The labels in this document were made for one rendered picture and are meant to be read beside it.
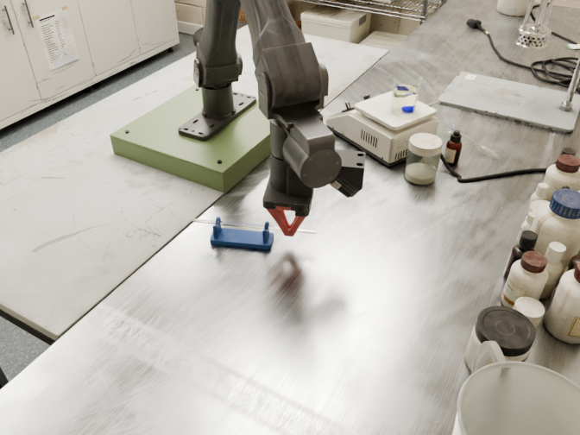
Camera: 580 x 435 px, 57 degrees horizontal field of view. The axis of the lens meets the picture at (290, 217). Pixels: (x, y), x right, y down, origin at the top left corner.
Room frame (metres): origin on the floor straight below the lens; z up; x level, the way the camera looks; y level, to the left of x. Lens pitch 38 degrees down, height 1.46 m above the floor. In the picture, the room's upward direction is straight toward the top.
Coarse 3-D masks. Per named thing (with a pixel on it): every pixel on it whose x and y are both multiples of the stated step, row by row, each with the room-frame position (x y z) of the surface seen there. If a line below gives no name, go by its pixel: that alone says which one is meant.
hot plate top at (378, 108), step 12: (384, 96) 1.01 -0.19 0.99; (360, 108) 0.95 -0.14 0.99; (372, 108) 0.95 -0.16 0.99; (384, 108) 0.95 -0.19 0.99; (420, 108) 0.95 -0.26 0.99; (432, 108) 0.95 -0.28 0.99; (384, 120) 0.90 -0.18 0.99; (396, 120) 0.90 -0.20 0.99; (408, 120) 0.90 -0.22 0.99; (420, 120) 0.91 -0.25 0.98
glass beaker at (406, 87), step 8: (400, 72) 0.96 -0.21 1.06; (408, 72) 0.96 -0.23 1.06; (416, 72) 0.96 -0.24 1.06; (400, 80) 0.96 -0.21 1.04; (408, 80) 0.96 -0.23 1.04; (416, 80) 0.92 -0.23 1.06; (400, 88) 0.92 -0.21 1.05; (408, 88) 0.92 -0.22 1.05; (416, 88) 0.92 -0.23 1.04; (392, 96) 0.94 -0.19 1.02; (400, 96) 0.92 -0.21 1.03; (408, 96) 0.92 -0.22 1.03; (416, 96) 0.92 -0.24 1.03; (392, 104) 0.93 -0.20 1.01; (400, 104) 0.92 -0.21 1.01; (408, 104) 0.92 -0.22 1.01; (416, 104) 0.93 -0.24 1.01; (392, 112) 0.93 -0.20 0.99; (400, 112) 0.92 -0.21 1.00; (408, 112) 0.92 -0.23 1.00
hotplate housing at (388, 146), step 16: (352, 112) 0.97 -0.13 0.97; (336, 128) 1.00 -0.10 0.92; (352, 128) 0.96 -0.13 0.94; (368, 128) 0.92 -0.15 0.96; (384, 128) 0.91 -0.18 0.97; (416, 128) 0.91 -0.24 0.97; (432, 128) 0.93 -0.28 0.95; (368, 144) 0.92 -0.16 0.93; (384, 144) 0.88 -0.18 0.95; (400, 144) 0.88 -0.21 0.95; (384, 160) 0.88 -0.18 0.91; (400, 160) 0.89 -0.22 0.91
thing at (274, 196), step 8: (272, 160) 0.63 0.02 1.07; (280, 160) 0.62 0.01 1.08; (272, 168) 0.63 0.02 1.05; (280, 168) 0.62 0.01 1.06; (272, 176) 0.63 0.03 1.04; (280, 176) 0.62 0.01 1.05; (272, 184) 0.63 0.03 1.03; (280, 184) 0.62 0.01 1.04; (264, 192) 0.62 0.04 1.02; (272, 192) 0.62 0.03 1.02; (280, 192) 0.62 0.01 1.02; (264, 200) 0.60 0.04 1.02; (272, 200) 0.60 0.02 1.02; (280, 200) 0.60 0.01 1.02; (288, 200) 0.60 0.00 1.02; (296, 200) 0.60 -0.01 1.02; (304, 200) 0.60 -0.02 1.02; (272, 208) 0.60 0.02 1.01; (296, 208) 0.59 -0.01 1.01; (304, 208) 0.59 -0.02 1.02
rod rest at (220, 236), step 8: (216, 224) 0.65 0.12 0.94; (216, 232) 0.65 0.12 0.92; (224, 232) 0.66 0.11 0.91; (232, 232) 0.66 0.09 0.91; (240, 232) 0.66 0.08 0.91; (248, 232) 0.66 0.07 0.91; (256, 232) 0.66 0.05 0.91; (264, 232) 0.64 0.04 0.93; (272, 232) 0.66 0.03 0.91; (216, 240) 0.65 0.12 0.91; (224, 240) 0.65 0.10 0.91; (232, 240) 0.65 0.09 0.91; (240, 240) 0.65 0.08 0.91; (248, 240) 0.65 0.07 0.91; (256, 240) 0.65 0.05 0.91; (264, 240) 0.64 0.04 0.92; (272, 240) 0.65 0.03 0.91; (256, 248) 0.63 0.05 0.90; (264, 248) 0.63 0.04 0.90
